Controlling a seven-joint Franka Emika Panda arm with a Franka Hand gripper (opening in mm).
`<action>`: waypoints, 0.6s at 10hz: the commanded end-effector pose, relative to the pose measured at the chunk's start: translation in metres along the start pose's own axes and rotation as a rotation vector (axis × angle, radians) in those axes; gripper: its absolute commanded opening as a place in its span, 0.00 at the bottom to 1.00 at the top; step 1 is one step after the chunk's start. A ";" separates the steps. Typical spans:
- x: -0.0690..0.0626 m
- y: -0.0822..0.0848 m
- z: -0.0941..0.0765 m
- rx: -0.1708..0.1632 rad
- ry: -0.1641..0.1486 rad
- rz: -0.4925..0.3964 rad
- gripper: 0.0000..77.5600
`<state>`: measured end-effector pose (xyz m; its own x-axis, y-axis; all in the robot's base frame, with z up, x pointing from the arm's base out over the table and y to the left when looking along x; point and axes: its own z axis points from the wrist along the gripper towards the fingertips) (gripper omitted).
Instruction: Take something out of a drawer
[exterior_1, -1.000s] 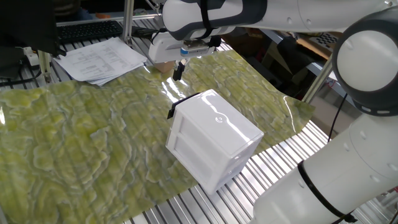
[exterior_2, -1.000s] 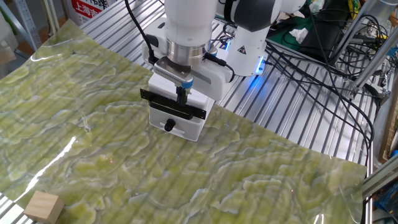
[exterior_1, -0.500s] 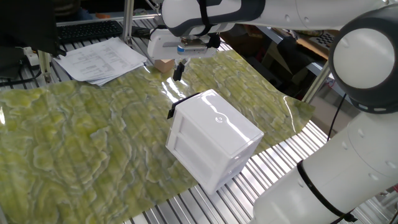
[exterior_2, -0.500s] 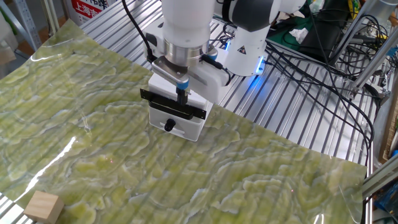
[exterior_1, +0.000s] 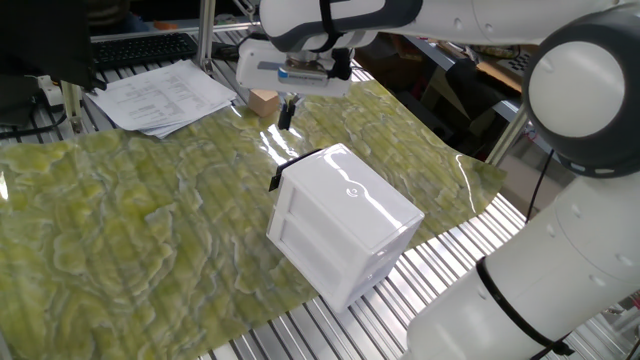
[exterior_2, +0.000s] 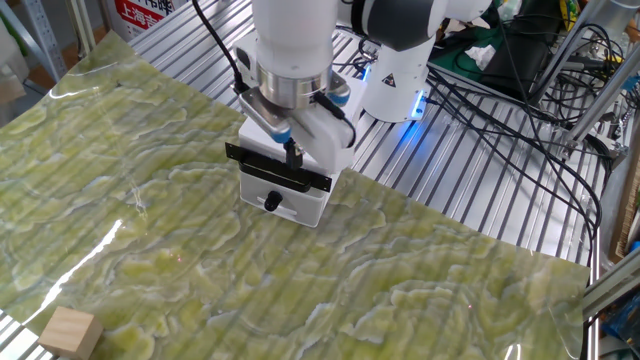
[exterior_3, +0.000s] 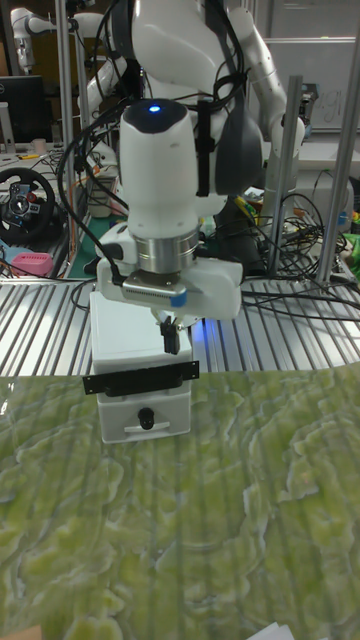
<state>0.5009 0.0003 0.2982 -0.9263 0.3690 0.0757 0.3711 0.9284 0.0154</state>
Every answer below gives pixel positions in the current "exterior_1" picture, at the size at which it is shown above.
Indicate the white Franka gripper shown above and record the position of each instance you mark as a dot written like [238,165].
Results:
[255,65]

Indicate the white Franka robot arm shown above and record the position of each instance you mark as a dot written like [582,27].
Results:
[575,250]

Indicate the white plastic drawer cabinet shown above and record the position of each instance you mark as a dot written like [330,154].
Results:
[350,200]

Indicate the large wooden cube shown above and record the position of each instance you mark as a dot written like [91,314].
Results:
[262,102]

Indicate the black power adapter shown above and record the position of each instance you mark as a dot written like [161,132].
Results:
[225,51]

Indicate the stack of printed papers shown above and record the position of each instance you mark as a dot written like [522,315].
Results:
[160,95]

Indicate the small orange object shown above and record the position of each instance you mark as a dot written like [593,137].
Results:
[165,25]

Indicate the black computer keyboard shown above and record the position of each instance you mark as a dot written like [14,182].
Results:
[142,49]

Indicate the green marble pattern mat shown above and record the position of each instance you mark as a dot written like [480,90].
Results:
[125,225]

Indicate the slanted aluminium table leg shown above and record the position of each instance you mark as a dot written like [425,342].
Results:
[507,135]

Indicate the white power strip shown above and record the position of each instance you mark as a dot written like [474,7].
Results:
[50,92]

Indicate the black monitor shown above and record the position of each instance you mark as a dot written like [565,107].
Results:
[40,40]

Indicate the silver camera with blue ends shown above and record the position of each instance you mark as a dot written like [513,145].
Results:
[300,74]

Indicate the tall aluminium frame post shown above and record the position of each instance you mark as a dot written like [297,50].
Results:
[205,35]

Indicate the short aluminium post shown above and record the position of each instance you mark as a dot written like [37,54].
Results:
[72,105]

